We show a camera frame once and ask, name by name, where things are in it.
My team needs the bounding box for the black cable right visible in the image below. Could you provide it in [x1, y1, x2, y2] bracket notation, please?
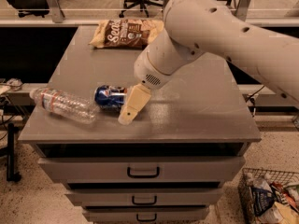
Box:
[244, 85, 265, 117]

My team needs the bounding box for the wire basket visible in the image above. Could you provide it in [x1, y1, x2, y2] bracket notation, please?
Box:
[238, 168, 299, 224]

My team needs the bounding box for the brown chip bag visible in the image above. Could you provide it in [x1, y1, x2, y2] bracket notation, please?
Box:
[90, 19, 164, 49]

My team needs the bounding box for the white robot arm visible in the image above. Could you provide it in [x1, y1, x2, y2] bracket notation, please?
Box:
[119, 0, 299, 125]

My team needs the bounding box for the blue pepsi can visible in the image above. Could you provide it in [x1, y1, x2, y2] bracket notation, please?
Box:
[94, 85, 127, 111]

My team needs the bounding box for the blue snack bag in basket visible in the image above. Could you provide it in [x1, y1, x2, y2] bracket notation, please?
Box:
[251, 188, 275, 217]

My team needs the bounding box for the drawer black handle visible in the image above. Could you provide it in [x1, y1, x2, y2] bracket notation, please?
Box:
[127, 167, 160, 178]
[135, 213, 157, 222]
[131, 195, 157, 205]

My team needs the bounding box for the middle drawer black handle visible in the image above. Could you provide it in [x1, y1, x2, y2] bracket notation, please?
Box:
[131, 195, 157, 205]

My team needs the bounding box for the bottom drawer black handle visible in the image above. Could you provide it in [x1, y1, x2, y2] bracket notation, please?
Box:
[135, 213, 157, 222]

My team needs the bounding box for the yellow snack bag in basket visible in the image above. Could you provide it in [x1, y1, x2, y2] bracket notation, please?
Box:
[275, 203, 299, 224]

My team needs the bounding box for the black stand leg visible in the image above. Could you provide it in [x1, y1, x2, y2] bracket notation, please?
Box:
[7, 123, 21, 182]

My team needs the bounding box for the clear plastic water bottle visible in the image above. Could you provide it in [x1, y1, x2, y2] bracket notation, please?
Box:
[29, 87, 98, 124]

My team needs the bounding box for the red snack bag in basket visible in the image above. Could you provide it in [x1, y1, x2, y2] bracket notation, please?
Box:
[270, 182, 299, 212]

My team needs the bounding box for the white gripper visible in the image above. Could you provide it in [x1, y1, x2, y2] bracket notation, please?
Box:
[118, 29, 203, 125]

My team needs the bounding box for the top drawer black handle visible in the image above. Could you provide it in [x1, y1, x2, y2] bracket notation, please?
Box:
[127, 167, 160, 178]

